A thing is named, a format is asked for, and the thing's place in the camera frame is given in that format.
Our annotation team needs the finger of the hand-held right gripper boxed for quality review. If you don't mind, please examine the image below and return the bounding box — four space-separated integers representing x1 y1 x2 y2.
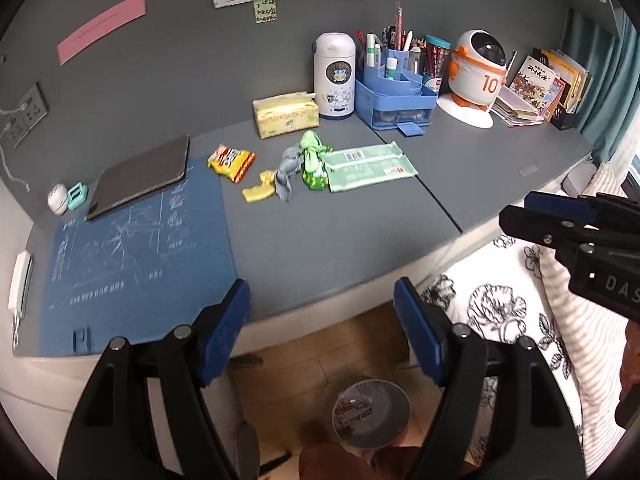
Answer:
499 203 640 267
524 191 640 234

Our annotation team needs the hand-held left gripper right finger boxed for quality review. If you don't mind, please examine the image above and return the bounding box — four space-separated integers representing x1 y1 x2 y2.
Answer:
393 277 587 480

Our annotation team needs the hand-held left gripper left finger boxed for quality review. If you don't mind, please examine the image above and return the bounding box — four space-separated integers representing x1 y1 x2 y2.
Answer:
56 278 251 480

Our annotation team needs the grey metal bin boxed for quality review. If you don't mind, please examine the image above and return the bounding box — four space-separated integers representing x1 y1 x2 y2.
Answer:
331 379 412 453

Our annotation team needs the white blue milk carton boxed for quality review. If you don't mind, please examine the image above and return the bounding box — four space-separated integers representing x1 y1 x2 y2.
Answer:
334 392 373 433

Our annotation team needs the green wet wipes package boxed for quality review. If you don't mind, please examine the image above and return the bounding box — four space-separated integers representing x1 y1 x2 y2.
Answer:
320 141 419 193

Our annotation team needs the yellow snack packet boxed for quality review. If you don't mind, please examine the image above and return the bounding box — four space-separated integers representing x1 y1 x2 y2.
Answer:
207 143 256 184

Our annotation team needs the grey cloth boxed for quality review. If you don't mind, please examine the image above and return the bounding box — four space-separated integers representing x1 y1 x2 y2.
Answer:
272 146 304 203

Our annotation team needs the green wrapper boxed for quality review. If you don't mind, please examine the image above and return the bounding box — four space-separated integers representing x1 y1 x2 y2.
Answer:
299 130 334 192

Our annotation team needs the person's right hand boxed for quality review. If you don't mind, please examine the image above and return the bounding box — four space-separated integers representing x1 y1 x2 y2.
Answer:
622 322 640 387

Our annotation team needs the grey cushion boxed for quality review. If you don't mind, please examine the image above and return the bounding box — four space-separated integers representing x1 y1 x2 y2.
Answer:
560 162 598 196

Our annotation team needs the striped pillow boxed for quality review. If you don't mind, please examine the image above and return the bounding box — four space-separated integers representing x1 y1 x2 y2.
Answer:
537 162 640 478

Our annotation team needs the black book stand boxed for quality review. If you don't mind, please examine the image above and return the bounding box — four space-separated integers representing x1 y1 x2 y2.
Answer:
547 105 581 131

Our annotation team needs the white floral quilt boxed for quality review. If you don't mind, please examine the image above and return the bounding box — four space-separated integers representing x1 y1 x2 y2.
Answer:
417 232 586 480

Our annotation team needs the stack of notebooks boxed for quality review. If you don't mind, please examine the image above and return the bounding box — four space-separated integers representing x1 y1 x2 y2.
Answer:
487 84 544 127

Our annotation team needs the blue desk mat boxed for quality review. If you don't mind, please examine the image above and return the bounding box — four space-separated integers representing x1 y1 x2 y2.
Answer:
39 155 237 356

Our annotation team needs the white chair with black legs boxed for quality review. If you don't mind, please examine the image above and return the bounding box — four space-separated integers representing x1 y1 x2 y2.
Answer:
227 352 291 480

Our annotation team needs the row of picture books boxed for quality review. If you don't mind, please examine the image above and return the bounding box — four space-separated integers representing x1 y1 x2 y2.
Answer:
510 47 592 113

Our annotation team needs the teal curtain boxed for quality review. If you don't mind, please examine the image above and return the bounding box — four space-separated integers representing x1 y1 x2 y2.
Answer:
562 7 640 163

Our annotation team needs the person's left leg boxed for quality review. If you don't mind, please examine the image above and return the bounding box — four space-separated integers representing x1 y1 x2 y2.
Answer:
298 440 476 480

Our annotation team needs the white orange robot toy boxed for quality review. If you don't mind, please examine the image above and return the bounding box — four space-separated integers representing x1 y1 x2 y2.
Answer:
436 29 507 128

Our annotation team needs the grey tablet case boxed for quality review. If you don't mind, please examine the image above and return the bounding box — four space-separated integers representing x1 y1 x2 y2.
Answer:
84 135 191 222

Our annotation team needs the teal-lid pencil container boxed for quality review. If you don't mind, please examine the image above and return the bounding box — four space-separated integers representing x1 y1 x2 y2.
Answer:
417 35 452 92

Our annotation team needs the blue desk organizer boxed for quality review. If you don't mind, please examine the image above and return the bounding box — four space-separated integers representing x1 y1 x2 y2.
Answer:
354 47 441 137

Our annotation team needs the grey top white desk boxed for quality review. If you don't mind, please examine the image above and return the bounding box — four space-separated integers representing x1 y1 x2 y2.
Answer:
0 105 596 411

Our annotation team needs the small teal holder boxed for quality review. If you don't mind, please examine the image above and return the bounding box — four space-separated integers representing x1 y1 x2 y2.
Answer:
66 182 89 211

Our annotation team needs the white flat device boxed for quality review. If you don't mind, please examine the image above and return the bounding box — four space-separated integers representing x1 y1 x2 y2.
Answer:
7 250 35 318

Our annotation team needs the white mini desk vacuum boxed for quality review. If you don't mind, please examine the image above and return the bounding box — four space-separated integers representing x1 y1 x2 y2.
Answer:
46 183 69 217

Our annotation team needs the yellow tissue box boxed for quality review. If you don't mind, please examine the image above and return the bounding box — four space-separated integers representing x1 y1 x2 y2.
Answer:
252 91 320 139

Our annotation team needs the bunch of pens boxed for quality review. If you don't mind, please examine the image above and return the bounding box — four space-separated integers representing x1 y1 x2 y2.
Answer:
355 1 426 78

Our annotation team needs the white cylindrical desk appliance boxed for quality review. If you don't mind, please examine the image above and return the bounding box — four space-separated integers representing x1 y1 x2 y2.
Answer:
313 32 357 121

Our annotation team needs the yellow sticky note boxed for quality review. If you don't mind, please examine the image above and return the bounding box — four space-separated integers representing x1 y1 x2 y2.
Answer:
252 0 278 24

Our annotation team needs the pink paper strip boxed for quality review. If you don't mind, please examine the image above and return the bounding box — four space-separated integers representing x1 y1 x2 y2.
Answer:
56 0 146 66

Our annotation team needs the grey wall power socket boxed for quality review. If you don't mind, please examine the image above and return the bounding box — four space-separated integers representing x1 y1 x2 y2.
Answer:
0 82 49 149

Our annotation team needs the white power cable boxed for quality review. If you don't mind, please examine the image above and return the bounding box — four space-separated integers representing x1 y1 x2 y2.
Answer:
0 102 31 193

